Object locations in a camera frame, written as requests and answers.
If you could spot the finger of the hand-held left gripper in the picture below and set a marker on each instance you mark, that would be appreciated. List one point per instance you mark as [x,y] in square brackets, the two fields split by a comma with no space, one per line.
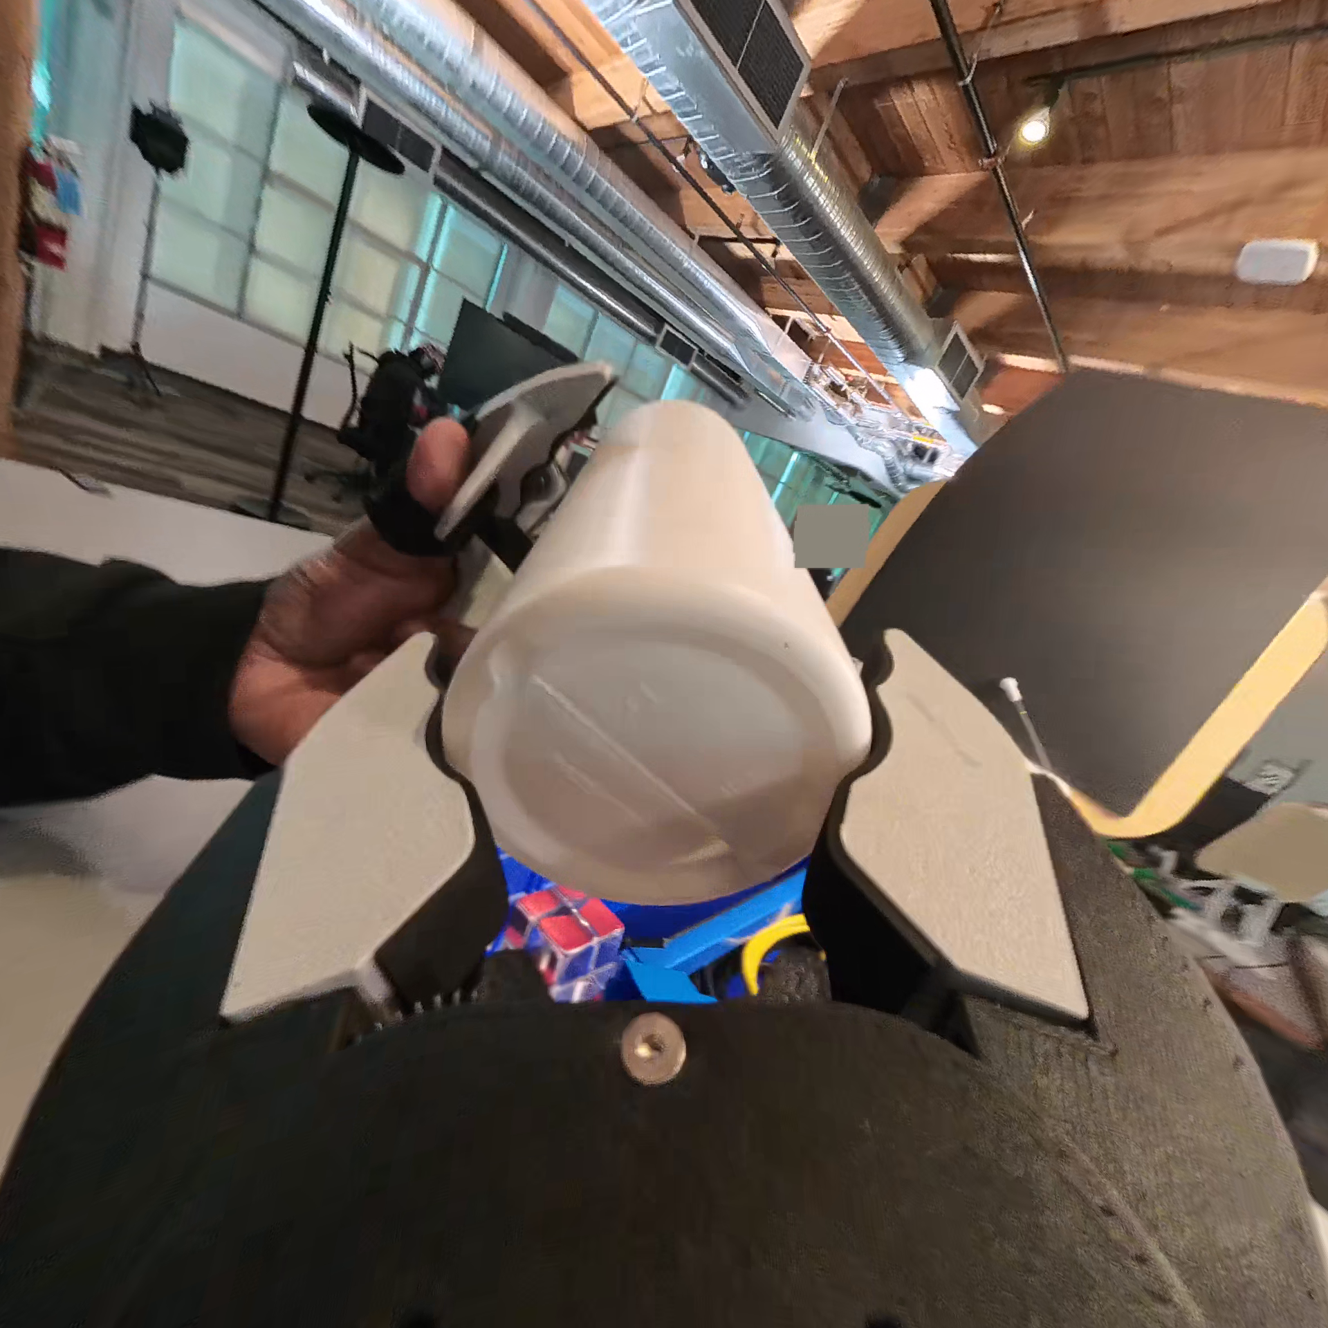
[496,446]

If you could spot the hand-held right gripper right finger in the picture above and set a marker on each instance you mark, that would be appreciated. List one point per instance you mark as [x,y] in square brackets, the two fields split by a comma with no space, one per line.
[954,850]

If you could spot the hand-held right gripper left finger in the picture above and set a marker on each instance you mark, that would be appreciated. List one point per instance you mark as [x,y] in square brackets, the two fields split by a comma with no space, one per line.
[352,829]

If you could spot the blue plastic bin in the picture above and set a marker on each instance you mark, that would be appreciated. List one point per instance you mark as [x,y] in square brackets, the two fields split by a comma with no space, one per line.
[745,897]

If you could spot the white plastic bottle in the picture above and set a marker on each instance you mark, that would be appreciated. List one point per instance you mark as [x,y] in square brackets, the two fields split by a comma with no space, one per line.
[665,674]

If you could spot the person's left forearm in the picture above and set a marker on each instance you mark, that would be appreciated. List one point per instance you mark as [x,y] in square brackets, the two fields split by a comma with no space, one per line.
[105,674]

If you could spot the person's left hand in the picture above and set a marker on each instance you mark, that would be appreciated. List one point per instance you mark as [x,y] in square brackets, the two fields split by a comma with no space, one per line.
[342,621]

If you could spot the black monitor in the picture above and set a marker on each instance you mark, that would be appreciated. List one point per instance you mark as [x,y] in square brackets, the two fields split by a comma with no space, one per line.
[496,357]

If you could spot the black office chair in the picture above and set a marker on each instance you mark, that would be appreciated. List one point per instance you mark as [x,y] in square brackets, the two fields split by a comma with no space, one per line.
[394,405]

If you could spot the white panel stand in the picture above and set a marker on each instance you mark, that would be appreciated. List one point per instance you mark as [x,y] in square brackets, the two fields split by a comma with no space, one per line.
[1008,685]

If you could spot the clear red cube block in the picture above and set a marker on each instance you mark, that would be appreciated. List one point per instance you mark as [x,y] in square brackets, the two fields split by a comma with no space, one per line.
[564,933]

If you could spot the blue foam block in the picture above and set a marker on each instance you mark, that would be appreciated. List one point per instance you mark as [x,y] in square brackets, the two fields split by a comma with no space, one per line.
[665,977]

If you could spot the softbox light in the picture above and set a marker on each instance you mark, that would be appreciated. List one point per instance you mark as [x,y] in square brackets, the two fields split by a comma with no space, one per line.
[1277,850]

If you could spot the black floor lamp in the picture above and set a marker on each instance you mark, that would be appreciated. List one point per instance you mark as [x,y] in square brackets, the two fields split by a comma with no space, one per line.
[354,137]

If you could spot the frosted glass window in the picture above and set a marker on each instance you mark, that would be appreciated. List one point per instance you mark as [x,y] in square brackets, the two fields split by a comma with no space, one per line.
[229,209]

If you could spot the black studio light on tripod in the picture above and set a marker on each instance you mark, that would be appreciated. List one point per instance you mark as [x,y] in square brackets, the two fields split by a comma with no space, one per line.
[158,134]

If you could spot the ceiling spotlight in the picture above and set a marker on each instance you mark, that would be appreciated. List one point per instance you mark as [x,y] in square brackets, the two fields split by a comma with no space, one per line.
[1034,126]

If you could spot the white ceiling access point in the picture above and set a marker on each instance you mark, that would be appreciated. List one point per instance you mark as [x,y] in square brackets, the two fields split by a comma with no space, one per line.
[1277,260]

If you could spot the silver spiral air duct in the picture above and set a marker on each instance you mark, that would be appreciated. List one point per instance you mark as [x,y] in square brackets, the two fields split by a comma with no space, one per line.
[496,134]

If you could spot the silver air duct with vent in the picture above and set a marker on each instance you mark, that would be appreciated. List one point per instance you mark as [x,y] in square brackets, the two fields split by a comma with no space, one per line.
[830,209]

